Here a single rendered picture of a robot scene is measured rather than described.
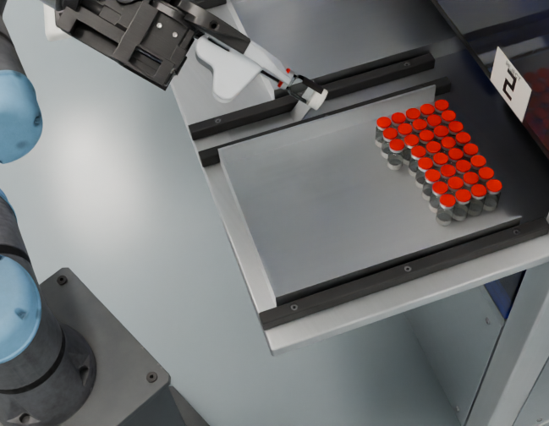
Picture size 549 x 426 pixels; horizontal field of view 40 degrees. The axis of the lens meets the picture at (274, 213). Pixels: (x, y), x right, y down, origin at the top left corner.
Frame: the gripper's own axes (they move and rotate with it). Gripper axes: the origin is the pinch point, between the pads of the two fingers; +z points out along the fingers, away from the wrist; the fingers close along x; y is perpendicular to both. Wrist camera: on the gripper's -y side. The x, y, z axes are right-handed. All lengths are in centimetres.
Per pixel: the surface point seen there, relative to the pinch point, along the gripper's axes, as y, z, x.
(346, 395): 44, 57, -101
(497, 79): -17.1, 27.2, -25.0
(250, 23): -13, -5, -58
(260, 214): 14.1, 9.3, -31.8
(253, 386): 54, 38, -106
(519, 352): 14, 58, -42
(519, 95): -15.6, 29.3, -20.3
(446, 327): 17, 59, -75
